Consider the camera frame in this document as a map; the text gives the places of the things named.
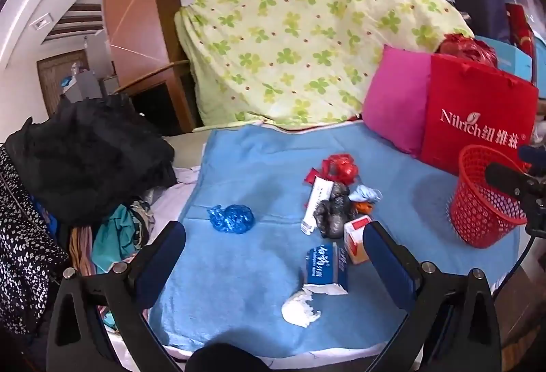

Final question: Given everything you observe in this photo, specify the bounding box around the white tube box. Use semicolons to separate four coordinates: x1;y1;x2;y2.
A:
301;167;335;236

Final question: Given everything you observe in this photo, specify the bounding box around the red mesh basket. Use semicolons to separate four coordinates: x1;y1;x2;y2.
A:
450;145;530;249

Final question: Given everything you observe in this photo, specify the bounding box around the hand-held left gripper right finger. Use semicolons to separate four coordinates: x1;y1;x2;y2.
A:
362;221;502;372

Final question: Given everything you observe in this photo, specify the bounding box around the red gift box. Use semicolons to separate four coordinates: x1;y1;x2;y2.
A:
505;3;538;57

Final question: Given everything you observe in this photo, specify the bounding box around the pink pillow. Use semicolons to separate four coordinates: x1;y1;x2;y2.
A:
362;45;433;155

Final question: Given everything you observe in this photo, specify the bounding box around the red plastic bag ball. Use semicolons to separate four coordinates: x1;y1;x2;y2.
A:
337;157;360;185

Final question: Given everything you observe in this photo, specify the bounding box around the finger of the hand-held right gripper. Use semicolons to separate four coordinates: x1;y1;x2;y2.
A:
485;162;537;200
517;144;546;177

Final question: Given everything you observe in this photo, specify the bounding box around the black cable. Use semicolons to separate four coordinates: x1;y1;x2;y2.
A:
490;227;539;301

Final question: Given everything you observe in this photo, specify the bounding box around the blue plastic bag ball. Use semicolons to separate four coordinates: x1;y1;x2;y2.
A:
207;204;255;234

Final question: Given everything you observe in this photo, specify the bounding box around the navy bag with orange straps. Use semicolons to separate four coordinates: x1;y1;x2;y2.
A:
448;0;513;44

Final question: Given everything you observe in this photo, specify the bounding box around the blue tissue packet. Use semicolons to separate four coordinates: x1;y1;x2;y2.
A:
304;242;349;295

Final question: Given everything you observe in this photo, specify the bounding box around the grey cabinet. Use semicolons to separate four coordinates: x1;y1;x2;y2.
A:
62;65;104;101

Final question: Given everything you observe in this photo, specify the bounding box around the black plastic bag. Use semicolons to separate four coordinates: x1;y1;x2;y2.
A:
315;181;355;238

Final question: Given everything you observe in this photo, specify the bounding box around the light blue wad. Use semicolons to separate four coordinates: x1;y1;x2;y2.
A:
349;184;383;203

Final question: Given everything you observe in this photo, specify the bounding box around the light blue blanket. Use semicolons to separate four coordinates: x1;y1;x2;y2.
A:
147;120;523;360

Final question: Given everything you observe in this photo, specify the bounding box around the teal cardboard box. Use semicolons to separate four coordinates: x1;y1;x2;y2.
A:
473;35;534;83

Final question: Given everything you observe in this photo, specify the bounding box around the teal cloth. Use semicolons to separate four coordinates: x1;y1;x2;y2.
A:
91;204;148;274

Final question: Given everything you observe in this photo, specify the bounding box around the white tissue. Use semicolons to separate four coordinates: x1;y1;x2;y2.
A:
282;287;321;328

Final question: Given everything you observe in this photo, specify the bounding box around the green clover quilt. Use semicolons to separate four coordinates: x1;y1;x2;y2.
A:
175;0;474;130

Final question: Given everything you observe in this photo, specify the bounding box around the large red plastic bag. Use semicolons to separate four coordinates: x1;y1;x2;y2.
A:
435;33;498;68

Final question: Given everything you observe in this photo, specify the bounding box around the red paper bag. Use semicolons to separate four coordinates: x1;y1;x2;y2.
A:
420;54;540;177

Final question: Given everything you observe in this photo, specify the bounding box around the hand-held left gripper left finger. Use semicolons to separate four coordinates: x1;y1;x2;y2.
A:
46;221;187;372

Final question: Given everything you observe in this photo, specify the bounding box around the orange and white carton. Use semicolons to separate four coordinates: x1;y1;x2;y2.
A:
343;215;374;266

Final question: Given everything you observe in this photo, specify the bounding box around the wooden cabinet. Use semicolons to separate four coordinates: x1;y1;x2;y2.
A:
101;0;197;134

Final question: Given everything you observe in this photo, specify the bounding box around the black white dotted cloth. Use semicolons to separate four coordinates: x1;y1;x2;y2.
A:
0;146;71;339

